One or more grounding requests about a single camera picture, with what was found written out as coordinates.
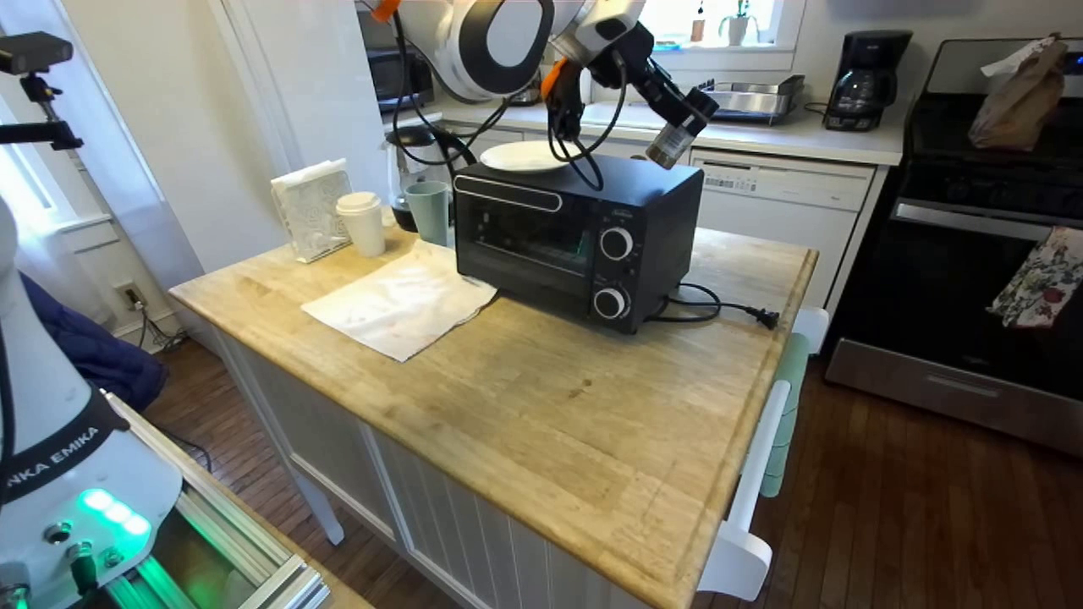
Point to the teal hanging towel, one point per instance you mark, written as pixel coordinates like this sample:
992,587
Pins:
785,416

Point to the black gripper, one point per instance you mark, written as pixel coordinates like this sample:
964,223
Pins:
642,56

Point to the floral dish towel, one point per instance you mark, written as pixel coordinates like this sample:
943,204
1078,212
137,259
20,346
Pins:
1044,283

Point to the black camera on tripod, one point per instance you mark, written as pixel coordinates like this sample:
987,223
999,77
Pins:
36,56

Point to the wooden top kitchen island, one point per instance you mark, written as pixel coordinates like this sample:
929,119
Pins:
542,416

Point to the white round plate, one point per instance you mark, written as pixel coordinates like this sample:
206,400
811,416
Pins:
521,157

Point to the white vase with plant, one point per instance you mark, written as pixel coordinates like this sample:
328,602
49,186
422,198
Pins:
735,28

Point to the white napkin holder with napkins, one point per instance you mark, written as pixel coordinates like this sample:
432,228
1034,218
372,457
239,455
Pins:
310,208

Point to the black coffee maker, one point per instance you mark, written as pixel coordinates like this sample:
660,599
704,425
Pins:
865,77

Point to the dark blue cloth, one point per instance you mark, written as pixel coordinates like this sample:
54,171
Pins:
96,348

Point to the white dishwasher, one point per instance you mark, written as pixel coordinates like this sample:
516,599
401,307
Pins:
790,215

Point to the white stained placemat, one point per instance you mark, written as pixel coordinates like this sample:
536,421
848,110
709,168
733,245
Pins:
393,303

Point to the white cup with lid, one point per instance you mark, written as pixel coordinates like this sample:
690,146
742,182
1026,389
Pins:
362,223

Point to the black steel stove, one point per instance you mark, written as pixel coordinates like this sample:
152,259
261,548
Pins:
934,283

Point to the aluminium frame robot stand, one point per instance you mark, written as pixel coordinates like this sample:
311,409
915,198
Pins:
239,543

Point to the black toaster oven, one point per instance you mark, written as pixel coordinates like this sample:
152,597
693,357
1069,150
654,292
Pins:
561,240

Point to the brown paper bag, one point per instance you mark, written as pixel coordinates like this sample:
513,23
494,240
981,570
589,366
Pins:
1018,102

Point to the brown spice bottle white label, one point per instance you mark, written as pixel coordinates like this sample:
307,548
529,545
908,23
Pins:
672,146

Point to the small brown-capped bottle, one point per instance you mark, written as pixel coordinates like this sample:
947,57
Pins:
697,23

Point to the white island towel bar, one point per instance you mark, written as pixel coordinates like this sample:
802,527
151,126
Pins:
744,527

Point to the teal plastic cup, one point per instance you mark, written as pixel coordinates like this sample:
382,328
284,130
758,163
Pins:
432,215

